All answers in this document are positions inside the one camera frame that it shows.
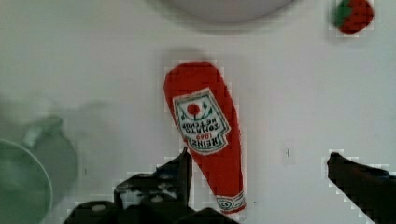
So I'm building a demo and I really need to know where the small red plush strawberry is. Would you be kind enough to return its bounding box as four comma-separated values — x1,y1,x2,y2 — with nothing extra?
334,0,375,35

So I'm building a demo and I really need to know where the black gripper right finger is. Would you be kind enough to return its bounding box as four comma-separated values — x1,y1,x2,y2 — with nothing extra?
327,152,396,224

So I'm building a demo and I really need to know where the green metal mug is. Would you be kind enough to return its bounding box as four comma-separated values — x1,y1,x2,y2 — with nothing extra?
0,116,77,224

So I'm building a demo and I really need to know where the red plush ketchup bottle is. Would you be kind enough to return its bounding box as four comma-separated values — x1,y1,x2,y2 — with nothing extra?
163,62,247,215

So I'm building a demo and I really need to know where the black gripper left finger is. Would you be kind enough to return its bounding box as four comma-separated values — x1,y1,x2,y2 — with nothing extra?
64,151,238,224

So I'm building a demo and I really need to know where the grey oval plate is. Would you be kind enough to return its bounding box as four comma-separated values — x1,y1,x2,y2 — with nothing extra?
164,0,295,23

